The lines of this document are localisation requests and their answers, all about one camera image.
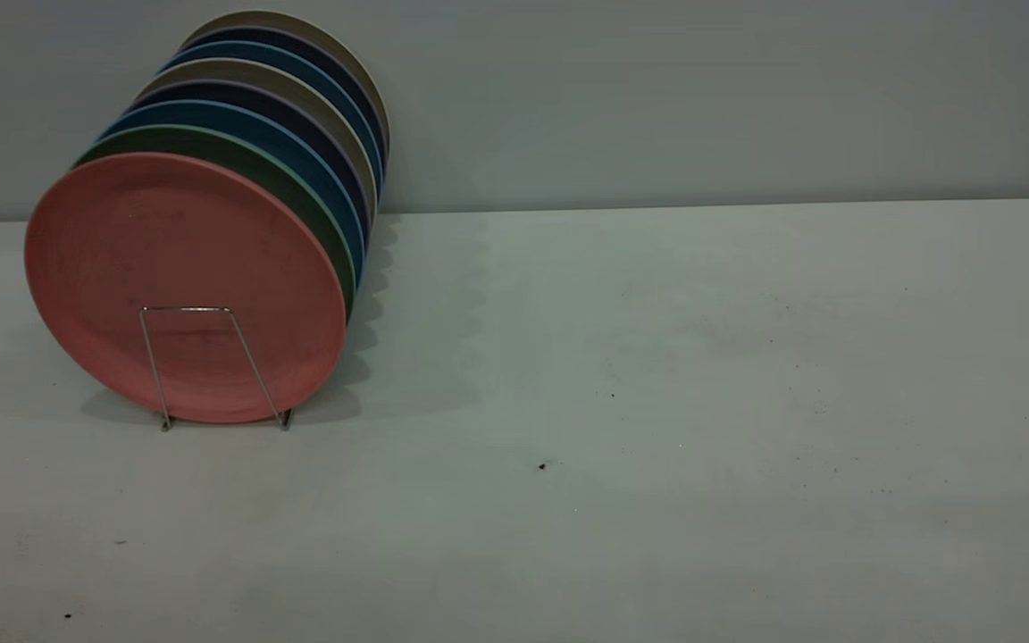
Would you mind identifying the pink round plate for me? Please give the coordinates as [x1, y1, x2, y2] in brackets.
[24, 152, 349, 426]

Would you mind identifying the green round plate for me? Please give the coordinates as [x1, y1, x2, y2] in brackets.
[74, 124, 360, 321]

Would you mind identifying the blue round plate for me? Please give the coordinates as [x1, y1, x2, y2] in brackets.
[159, 40, 385, 194]
[98, 99, 367, 288]

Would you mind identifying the dark purple round plate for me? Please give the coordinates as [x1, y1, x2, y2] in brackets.
[179, 26, 389, 167]
[125, 80, 373, 248]

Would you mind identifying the beige round plate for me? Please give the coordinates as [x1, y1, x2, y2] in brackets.
[184, 10, 392, 154]
[134, 58, 380, 230]

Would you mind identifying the silver wire plate rack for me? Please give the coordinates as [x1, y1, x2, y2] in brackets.
[138, 305, 295, 432]

